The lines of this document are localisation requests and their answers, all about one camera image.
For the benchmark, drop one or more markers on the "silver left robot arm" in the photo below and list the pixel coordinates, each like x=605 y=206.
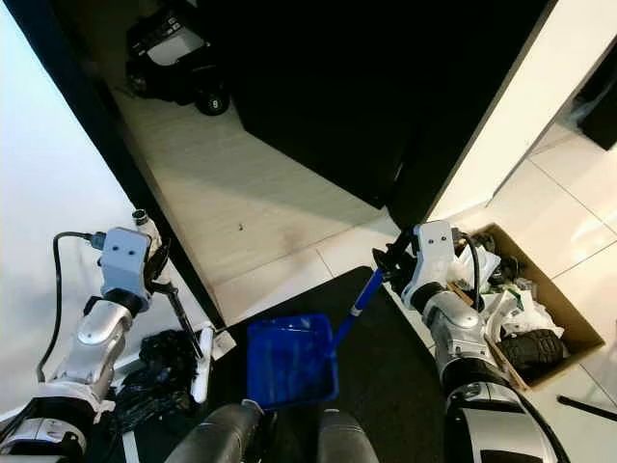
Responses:
x=101 y=338

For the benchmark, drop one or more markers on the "tall black cabinet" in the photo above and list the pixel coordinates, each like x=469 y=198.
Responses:
x=347 y=87

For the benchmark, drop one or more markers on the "dark door frame strip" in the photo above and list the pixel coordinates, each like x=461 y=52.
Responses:
x=72 y=106

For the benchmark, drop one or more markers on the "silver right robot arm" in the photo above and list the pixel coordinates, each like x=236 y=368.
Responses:
x=472 y=357

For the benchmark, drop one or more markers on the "grey right robot leg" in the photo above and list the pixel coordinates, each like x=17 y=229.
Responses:
x=345 y=442

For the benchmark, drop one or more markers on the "thin black stick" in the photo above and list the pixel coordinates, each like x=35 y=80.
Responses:
x=588 y=408

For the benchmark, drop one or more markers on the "black wheeled machine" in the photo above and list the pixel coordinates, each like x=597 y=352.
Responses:
x=178 y=58

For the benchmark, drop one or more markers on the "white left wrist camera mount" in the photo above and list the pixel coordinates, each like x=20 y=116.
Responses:
x=125 y=262

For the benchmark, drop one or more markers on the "black floor mat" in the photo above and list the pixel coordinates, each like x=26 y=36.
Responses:
x=405 y=415

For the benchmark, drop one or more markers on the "black crumpled plastic bag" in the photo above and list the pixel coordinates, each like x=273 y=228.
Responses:
x=154 y=381

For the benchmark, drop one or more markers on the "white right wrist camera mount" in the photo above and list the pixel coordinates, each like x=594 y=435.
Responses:
x=442 y=256

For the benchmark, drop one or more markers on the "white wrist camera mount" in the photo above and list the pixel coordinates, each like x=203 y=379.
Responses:
x=442 y=256
x=125 y=262

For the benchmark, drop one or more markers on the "dark furniture piece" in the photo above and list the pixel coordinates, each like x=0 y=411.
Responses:
x=600 y=106

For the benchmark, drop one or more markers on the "small grey round cap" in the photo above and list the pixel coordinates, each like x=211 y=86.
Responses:
x=142 y=216

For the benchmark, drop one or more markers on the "black shoe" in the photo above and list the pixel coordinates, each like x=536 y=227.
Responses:
x=532 y=349

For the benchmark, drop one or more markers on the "brown cardboard box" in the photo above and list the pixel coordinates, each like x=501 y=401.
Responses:
x=564 y=309

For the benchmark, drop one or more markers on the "white crumpled plastic bag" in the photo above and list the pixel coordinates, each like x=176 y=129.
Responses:
x=513 y=309

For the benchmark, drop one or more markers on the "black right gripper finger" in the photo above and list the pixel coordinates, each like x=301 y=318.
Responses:
x=400 y=241
x=388 y=265

